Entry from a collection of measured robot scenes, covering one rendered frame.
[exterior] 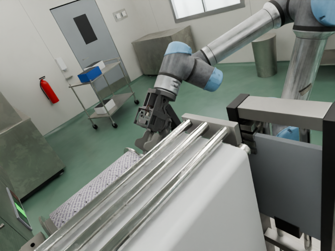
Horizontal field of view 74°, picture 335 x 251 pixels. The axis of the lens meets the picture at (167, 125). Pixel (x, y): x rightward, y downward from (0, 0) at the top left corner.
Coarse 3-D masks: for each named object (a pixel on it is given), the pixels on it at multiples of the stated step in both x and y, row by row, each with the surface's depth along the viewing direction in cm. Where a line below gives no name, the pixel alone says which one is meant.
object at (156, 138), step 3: (153, 135) 64; (156, 135) 64; (159, 135) 65; (153, 138) 63; (156, 138) 64; (159, 138) 65; (150, 141) 63; (153, 141) 64; (156, 141) 64; (159, 141) 64; (144, 144) 62; (147, 144) 62; (150, 144) 63; (153, 144) 64; (144, 147) 62; (147, 147) 63; (150, 147) 63; (147, 150) 63
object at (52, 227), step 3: (48, 219) 50; (45, 222) 49; (48, 222) 49; (51, 222) 48; (48, 225) 48; (51, 225) 48; (54, 225) 48; (48, 228) 47; (51, 228) 47; (54, 228) 47; (51, 231) 47; (54, 231) 47
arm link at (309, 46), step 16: (288, 0) 70; (304, 0) 63; (320, 0) 58; (288, 16) 72; (304, 16) 64; (320, 16) 60; (304, 32) 65; (320, 32) 63; (304, 48) 67; (320, 48) 66; (304, 64) 69; (288, 80) 74; (304, 80) 71; (288, 96) 76; (304, 96) 73; (288, 128) 77
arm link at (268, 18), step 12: (276, 0) 73; (264, 12) 74; (276, 12) 72; (240, 24) 76; (252, 24) 74; (264, 24) 74; (276, 24) 75; (228, 36) 76; (240, 36) 75; (252, 36) 76; (204, 48) 78; (216, 48) 76; (228, 48) 76; (240, 48) 79; (204, 60) 77; (216, 60) 78
